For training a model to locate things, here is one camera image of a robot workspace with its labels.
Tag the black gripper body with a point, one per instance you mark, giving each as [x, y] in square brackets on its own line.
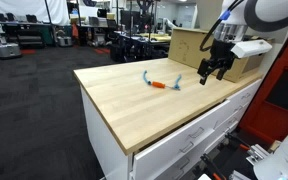
[221, 57]

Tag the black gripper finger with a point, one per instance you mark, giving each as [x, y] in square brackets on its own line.
[220, 73]
[203, 79]

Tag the orange blue flexible screwdriver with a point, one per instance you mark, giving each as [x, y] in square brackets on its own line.
[156, 84]

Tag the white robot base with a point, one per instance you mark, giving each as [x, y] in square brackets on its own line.
[275, 166]

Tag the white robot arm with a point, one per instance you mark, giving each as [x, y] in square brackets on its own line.
[225, 39]

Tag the grey round mobile robot base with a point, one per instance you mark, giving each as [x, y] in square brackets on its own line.
[9, 51]

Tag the large cardboard box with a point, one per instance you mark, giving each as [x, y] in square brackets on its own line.
[184, 48]

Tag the red metal cabinet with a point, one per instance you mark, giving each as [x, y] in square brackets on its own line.
[267, 115]

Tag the white drawer cabinet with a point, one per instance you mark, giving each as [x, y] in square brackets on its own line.
[140, 132]

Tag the dark background workbench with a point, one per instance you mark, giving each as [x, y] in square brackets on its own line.
[128, 47]

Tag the black orange clamp tool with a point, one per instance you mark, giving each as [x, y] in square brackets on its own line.
[215, 172]

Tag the silver bucket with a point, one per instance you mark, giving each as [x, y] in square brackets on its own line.
[64, 41]

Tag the white hanging curtain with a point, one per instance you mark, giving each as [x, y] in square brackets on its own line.
[54, 11]

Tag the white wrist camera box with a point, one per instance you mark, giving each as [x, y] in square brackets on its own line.
[249, 48]

